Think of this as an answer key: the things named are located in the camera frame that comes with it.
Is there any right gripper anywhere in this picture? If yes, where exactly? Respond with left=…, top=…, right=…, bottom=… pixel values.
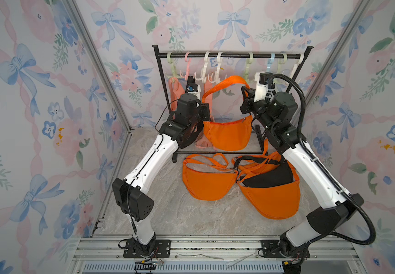
left=242, top=85, right=278, bottom=135

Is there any orange bag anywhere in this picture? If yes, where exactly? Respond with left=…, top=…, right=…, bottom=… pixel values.
left=236, top=140, right=301, bottom=220
left=202, top=76, right=253, bottom=151
left=182, top=153, right=238, bottom=201

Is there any pink bag with buckle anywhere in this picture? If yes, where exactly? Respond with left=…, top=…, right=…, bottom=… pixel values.
left=195, top=80, right=215, bottom=150

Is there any black strap bag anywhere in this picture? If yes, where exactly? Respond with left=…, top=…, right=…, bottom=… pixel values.
left=232, top=155, right=295, bottom=188

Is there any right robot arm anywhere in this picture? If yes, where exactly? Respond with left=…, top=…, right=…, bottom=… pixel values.
left=240, top=86, right=364, bottom=258

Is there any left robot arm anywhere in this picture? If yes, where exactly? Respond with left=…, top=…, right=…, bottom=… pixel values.
left=112, top=92, right=210, bottom=258

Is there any blue plastic hook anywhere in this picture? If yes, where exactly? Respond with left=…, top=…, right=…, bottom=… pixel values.
left=266, top=53, right=275, bottom=73

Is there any green plastic hook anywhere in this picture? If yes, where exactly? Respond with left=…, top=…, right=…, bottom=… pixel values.
left=276, top=53, right=288, bottom=74
left=243, top=52, right=254, bottom=83

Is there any white hook far right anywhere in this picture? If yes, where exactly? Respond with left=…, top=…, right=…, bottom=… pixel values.
left=290, top=53, right=304, bottom=79

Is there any white plastic hook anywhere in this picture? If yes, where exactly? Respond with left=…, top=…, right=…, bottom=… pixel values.
left=207, top=51, right=223, bottom=84
left=194, top=51, right=211, bottom=84

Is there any pink plastic hook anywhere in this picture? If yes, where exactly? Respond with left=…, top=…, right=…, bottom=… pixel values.
left=180, top=51, right=191, bottom=80

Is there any pink bag far left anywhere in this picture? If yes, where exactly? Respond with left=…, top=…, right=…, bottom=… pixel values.
left=168, top=77, right=185, bottom=111

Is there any pale green hook far left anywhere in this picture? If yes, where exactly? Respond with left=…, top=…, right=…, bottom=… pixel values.
left=167, top=52, right=180, bottom=79

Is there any black metal clothes rack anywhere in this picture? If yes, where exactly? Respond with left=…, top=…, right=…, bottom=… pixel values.
left=152, top=45, right=314, bottom=163

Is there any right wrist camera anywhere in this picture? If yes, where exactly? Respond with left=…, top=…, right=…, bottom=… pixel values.
left=254, top=72, right=273, bottom=102

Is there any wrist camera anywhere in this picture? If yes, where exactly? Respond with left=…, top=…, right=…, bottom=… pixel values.
left=254, top=72, right=273, bottom=102
left=185, top=76, right=201, bottom=99

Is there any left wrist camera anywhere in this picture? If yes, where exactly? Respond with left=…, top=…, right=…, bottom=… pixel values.
left=185, top=76, right=201, bottom=99

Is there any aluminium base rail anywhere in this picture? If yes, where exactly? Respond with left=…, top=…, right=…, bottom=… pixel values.
left=66, top=235, right=368, bottom=274

